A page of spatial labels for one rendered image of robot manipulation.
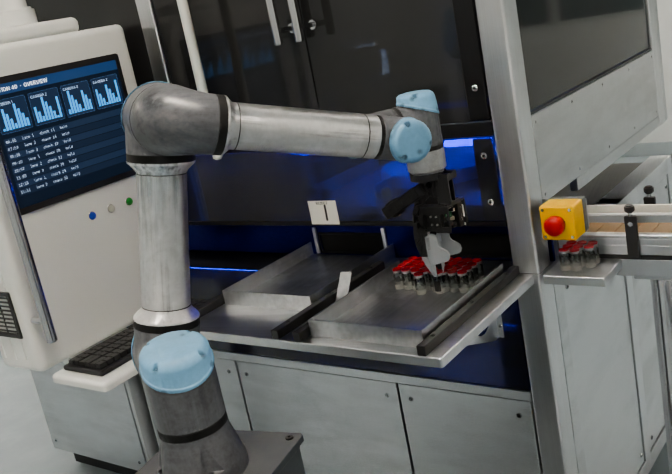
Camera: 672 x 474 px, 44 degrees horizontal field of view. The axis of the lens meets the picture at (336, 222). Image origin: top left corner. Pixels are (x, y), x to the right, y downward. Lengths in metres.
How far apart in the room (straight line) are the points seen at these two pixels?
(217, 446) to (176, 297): 0.26
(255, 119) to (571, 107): 0.87
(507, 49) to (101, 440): 2.09
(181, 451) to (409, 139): 0.63
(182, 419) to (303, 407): 1.00
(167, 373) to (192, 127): 0.38
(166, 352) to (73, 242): 0.79
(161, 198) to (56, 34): 0.82
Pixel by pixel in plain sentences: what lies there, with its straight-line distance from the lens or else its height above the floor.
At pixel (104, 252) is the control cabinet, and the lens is 2.17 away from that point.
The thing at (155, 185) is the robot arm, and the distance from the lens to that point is 1.43.
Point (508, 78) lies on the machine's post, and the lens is 1.70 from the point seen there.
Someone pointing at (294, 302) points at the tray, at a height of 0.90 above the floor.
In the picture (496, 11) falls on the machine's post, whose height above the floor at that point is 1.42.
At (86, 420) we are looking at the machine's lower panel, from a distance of 3.18.
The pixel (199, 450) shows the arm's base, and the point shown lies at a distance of 1.40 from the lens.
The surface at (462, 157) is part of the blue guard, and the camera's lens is 1.78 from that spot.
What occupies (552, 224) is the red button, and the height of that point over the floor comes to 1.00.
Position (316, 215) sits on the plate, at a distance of 2.04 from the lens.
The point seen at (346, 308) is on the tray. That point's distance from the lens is 1.75.
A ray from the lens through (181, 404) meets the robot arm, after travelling 1.37.
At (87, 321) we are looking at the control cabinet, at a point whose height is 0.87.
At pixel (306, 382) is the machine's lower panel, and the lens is 2.29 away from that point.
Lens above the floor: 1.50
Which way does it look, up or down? 14 degrees down
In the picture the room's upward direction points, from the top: 11 degrees counter-clockwise
